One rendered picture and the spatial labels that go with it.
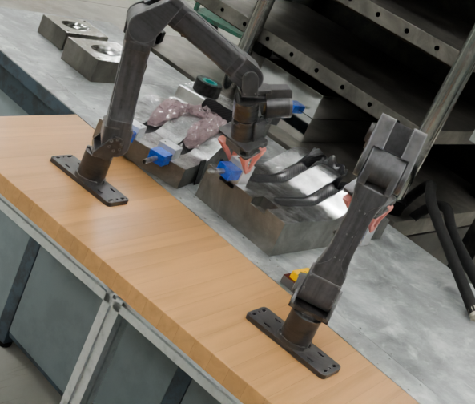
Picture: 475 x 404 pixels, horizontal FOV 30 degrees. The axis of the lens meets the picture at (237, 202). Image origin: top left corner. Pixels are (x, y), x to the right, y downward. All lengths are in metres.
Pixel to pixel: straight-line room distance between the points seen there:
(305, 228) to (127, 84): 0.53
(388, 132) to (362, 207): 0.14
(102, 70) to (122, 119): 0.72
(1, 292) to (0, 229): 0.19
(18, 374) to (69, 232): 0.98
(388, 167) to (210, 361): 0.47
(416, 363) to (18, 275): 1.24
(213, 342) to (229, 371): 0.07
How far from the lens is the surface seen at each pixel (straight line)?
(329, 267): 1.64
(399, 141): 1.65
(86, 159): 1.95
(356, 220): 1.61
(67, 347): 2.51
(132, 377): 2.34
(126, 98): 1.89
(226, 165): 2.03
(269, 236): 2.00
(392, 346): 1.91
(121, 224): 1.87
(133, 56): 1.85
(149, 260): 1.77
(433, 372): 1.91
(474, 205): 3.20
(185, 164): 2.13
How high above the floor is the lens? 1.62
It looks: 22 degrees down
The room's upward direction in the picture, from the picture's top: 25 degrees clockwise
